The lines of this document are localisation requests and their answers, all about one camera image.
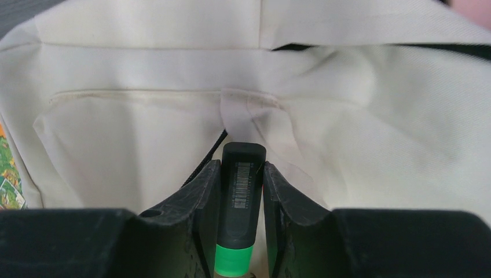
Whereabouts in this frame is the pink perforated stand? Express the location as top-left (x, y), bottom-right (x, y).
top-left (448, 0), bottom-right (490, 30)

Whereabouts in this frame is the green black highlighter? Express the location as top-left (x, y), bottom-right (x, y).
top-left (215, 142), bottom-right (266, 277)

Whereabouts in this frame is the orange green paperback book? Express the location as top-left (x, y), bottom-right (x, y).
top-left (1, 127), bottom-right (27, 210)

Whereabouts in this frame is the cream canvas backpack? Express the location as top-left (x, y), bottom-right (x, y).
top-left (1, 1), bottom-right (490, 221)

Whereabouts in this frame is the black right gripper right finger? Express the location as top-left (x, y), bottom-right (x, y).
top-left (263, 162), bottom-right (334, 277)

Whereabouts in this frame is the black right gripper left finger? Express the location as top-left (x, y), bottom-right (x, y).
top-left (140, 160), bottom-right (221, 277)

